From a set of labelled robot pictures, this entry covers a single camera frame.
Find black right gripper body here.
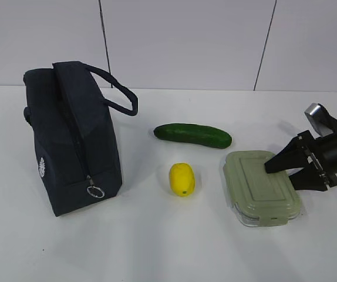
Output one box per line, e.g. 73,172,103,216
296,130,337,186

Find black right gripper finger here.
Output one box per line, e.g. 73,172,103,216
265,137,312,173
289,167,328,192

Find glass container with green lid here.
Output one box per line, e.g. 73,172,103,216
223,150,301,227

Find green cucumber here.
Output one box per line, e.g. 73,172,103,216
153,123,232,149

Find yellow lemon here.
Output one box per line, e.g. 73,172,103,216
169,163,196,197

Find dark blue lunch bag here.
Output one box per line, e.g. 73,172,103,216
23,61,138,216

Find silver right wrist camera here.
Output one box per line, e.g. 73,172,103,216
304,103,337,137

